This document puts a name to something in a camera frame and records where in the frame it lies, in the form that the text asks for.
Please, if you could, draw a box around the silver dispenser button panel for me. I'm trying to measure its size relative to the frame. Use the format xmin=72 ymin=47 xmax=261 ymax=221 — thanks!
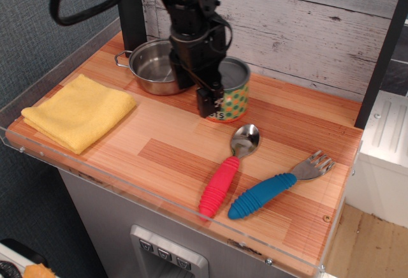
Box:
xmin=130 ymin=224 xmax=210 ymax=277

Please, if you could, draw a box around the clear acrylic guard rail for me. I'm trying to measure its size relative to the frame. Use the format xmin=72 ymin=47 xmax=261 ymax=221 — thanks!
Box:
xmin=1 ymin=21 xmax=362 ymax=277

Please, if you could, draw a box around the black left frame post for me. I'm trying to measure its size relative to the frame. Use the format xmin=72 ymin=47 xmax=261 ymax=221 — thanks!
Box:
xmin=118 ymin=0 xmax=147 ymax=51

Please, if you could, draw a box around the peas and carrots can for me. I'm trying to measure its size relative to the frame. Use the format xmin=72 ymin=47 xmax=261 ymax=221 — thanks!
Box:
xmin=207 ymin=57 xmax=251 ymax=123

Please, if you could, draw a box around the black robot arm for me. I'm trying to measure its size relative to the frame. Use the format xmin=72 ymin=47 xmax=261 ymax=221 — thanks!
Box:
xmin=162 ymin=0 xmax=232 ymax=118

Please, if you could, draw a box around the white toy sink unit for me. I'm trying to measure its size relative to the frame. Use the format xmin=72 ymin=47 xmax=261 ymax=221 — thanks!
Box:
xmin=346 ymin=91 xmax=407 ymax=227

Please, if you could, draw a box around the black right frame post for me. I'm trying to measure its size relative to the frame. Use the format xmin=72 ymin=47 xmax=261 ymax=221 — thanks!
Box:
xmin=354 ymin=0 xmax=407 ymax=129

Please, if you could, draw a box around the yellow folded cloth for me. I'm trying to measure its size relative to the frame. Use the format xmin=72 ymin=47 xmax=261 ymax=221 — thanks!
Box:
xmin=21 ymin=74 xmax=136 ymax=155

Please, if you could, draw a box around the red handled spoon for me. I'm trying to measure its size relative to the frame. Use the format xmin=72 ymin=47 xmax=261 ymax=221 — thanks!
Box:
xmin=198 ymin=124 xmax=260 ymax=217

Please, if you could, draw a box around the black frame post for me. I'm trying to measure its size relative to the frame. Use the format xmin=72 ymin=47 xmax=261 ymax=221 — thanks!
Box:
xmin=354 ymin=0 xmax=407 ymax=129
xmin=118 ymin=0 xmax=147 ymax=51

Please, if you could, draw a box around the orange object at corner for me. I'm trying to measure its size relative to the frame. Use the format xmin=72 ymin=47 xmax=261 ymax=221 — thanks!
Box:
xmin=22 ymin=263 xmax=56 ymax=278

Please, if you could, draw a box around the stainless steel pot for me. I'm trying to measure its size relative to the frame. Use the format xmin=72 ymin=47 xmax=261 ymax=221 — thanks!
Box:
xmin=115 ymin=39 xmax=187 ymax=96

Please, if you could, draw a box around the blue handled fork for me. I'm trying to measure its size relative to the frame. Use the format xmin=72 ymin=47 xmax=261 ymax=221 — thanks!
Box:
xmin=228 ymin=150 xmax=335 ymax=220

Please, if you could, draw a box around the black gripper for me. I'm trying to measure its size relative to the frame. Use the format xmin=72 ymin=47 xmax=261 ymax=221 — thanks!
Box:
xmin=169 ymin=22 xmax=231 ymax=118

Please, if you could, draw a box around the grey toy fridge cabinet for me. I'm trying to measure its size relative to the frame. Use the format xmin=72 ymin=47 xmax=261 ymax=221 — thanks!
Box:
xmin=59 ymin=166 xmax=307 ymax=278

